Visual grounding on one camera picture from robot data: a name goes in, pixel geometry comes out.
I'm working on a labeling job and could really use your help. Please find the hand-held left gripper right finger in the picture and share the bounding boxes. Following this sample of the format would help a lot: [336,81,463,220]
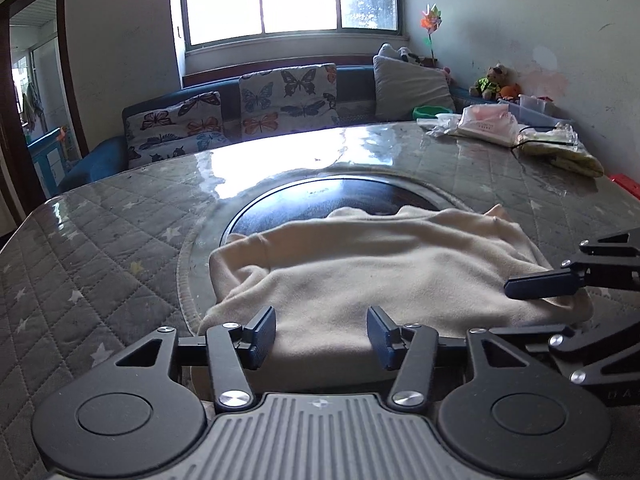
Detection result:
[366,305,532,413]

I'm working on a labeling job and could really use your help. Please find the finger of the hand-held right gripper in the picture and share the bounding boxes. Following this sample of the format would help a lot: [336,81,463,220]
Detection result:
[503,229,640,302]
[487,324,640,387]

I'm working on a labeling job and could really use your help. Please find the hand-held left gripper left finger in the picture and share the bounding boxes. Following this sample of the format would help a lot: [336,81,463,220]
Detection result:
[115,305,278,413]

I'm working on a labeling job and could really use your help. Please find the cream long-sleeved shirt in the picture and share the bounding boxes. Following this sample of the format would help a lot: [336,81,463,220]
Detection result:
[197,204,595,357]

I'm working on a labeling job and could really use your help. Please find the hanging clothes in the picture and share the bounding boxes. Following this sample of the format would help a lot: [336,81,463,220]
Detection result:
[20,82,46,134]

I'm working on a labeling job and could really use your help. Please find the yellow green folded cloth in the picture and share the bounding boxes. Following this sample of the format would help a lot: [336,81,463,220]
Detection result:
[520,139,606,179]

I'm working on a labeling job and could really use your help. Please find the red plastic stool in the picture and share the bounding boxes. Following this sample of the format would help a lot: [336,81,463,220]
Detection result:
[611,173,640,196]

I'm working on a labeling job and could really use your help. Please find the dark round table insert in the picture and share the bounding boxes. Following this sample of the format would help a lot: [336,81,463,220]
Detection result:
[225,176,447,242]

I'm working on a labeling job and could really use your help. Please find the clear plastic bag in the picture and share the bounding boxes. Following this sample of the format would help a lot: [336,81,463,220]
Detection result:
[520,123,579,151]

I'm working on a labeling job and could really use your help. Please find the white pink tissue pack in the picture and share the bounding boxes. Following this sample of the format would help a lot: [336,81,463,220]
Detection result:
[456,104,521,149]

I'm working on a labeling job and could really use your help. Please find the clear plastic box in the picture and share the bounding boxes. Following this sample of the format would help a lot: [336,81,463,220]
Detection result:
[500,94,574,129]

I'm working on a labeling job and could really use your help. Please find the crumpled clear plastic wrapper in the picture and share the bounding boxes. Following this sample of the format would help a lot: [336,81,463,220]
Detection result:
[417,112,464,137]

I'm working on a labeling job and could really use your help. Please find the brown teddy bear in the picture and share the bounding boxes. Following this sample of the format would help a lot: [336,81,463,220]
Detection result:
[469,63,511,101]

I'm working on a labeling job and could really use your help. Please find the green bowl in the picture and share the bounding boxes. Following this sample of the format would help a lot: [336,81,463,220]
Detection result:
[412,105,451,121]

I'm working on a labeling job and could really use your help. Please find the butterfly print cushion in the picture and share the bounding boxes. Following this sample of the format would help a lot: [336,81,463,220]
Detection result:
[125,91,224,170]
[239,63,341,142]

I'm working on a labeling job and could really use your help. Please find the blue sofa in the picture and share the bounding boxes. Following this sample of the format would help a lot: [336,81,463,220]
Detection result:
[57,62,477,196]

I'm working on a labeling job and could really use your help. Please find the grey pillow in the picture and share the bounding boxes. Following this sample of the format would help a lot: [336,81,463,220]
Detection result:
[373,55,457,122]

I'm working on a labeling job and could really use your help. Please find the black white plush toy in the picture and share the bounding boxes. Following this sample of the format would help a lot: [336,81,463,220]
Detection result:
[377,42,427,66]

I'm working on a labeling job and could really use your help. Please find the blue cabinet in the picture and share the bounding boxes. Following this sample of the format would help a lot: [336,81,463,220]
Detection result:
[27,127,82,199]

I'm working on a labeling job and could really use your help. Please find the colourful pinwheel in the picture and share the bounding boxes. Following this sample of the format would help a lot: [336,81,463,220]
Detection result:
[419,4,445,67]

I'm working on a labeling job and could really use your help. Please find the black cable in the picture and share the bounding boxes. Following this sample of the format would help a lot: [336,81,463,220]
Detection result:
[512,127,581,154]

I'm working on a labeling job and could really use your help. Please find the dark wooden door frame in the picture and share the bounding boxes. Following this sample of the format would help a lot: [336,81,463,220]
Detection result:
[0,0,92,241]

